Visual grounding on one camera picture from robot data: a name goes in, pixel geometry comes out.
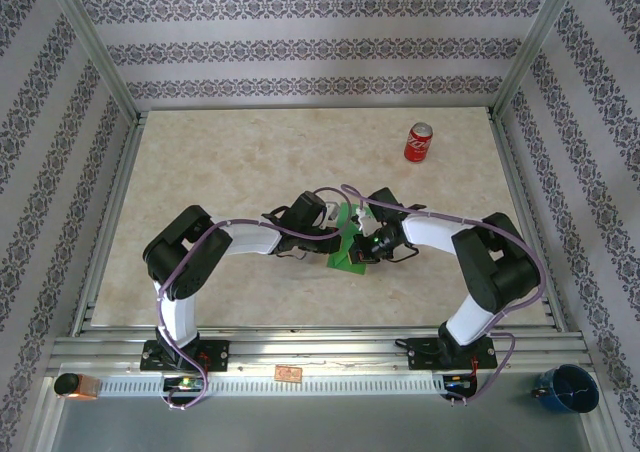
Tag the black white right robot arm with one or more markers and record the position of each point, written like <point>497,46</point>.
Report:
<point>500,272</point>

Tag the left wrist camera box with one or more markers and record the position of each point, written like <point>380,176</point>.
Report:
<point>331,209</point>

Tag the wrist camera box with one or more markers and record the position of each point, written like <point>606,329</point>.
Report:
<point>365,222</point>
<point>331,209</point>

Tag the small orange card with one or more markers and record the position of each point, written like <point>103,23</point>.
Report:
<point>288,372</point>

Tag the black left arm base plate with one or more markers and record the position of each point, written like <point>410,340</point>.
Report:
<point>217,354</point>

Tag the red soda can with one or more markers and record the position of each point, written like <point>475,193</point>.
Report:
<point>418,144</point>

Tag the dark blue mug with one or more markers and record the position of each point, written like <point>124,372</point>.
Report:
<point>565,389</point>

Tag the wide aluminium extrusion beam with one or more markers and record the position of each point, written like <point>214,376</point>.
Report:
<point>325,352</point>

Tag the small green circuit board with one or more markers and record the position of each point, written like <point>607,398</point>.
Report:
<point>182,383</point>
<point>457,381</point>

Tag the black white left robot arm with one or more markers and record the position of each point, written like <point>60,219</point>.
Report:
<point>185,252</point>

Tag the aluminium side rail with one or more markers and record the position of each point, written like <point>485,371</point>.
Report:
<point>522,202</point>
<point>110,222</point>

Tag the green paper sheet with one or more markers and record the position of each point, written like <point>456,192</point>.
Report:
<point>345,264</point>

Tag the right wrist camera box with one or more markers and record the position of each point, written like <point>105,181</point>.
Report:
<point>365,222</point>

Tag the black and orange device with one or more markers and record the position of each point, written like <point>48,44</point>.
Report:
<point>67,384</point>

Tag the aluminium frame post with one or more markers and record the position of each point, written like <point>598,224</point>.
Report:
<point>91,37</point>
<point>540,37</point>

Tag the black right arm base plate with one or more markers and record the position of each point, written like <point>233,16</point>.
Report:
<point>422,357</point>

